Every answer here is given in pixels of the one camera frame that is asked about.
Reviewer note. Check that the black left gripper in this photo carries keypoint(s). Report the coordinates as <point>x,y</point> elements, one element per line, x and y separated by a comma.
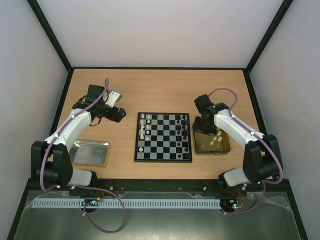
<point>118,116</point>

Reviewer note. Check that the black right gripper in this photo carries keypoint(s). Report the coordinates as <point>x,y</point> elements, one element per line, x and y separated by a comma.
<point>200,124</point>

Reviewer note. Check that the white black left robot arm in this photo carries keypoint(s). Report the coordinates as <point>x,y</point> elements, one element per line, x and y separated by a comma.
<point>51,164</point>

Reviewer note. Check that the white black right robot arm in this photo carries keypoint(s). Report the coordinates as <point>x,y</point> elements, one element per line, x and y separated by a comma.
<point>262,161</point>

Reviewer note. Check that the black king on board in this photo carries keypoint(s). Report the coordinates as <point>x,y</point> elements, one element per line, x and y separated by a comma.
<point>185,130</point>

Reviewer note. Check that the black white chess board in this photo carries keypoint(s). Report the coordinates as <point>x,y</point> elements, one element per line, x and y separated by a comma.
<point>160,146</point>

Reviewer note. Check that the gold metal tin tray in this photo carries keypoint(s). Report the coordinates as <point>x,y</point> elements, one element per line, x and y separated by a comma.
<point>202,143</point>

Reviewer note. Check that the silver metal tin lid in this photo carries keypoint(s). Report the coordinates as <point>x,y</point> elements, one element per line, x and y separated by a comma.
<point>89,152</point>

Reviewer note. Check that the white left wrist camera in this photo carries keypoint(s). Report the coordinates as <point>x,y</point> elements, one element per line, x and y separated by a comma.
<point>112,98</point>

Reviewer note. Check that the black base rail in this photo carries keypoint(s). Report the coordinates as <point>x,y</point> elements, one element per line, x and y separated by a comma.
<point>205,187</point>

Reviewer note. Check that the white slotted cable duct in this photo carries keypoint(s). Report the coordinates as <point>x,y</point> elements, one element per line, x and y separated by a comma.
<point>74,203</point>

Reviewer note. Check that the black aluminium frame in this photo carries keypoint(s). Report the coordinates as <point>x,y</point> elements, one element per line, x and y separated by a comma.
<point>160,54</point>

